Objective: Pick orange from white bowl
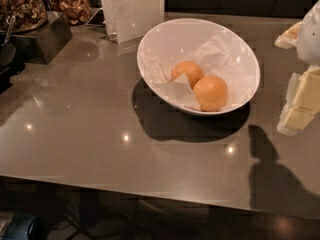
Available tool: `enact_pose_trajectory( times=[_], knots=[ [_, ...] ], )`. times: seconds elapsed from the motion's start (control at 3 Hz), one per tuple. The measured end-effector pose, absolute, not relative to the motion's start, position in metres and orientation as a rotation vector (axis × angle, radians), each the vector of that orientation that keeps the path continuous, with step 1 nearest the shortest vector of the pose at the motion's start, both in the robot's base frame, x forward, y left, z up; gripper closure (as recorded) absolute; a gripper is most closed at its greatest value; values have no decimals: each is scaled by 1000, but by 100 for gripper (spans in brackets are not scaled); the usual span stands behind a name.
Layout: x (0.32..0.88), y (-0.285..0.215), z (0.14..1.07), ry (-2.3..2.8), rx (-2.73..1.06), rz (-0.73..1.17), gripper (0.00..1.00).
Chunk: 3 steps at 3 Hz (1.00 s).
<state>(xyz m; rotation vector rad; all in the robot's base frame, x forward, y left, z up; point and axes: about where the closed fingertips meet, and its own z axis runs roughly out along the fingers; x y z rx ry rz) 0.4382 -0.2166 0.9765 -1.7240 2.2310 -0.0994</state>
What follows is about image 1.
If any orange at bowl back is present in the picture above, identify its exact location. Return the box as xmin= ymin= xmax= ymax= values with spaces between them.
xmin=171 ymin=61 xmax=204 ymax=88

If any glass bowl of pretzels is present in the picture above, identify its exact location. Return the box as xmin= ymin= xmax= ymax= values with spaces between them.
xmin=48 ymin=0 xmax=91 ymax=26

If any clear acrylic sign holder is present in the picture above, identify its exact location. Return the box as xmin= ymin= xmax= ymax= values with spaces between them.
xmin=101 ymin=0 xmax=165 ymax=44

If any glass jar of nuts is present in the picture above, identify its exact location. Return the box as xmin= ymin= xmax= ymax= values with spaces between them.
xmin=0 ymin=0 xmax=47 ymax=33

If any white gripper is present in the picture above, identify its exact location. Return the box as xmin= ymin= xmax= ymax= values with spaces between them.
xmin=275 ymin=0 xmax=320 ymax=136

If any metal scoop in jar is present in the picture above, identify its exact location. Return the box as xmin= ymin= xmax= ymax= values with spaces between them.
xmin=4 ymin=15 xmax=16 ymax=44

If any orange at bowl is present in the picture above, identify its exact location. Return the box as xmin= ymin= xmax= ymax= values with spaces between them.
xmin=193 ymin=75 xmax=228 ymax=112
xmin=171 ymin=61 xmax=204 ymax=88

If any white tilted bowl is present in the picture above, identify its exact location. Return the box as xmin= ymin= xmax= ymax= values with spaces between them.
xmin=137 ymin=18 xmax=260 ymax=116

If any white paper napkin in bowl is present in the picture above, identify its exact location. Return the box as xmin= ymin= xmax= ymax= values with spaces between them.
xmin=137 ymin=32 xmax=260 ymax=116

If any orange at bowl front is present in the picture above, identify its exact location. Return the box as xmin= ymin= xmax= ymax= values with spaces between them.
xmin=193 ymin=75 xmax=228 ymax=112

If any dark block stand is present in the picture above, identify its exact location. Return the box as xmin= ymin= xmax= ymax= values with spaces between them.
xmin=12 ymin=11 xmax=72 ymax=64

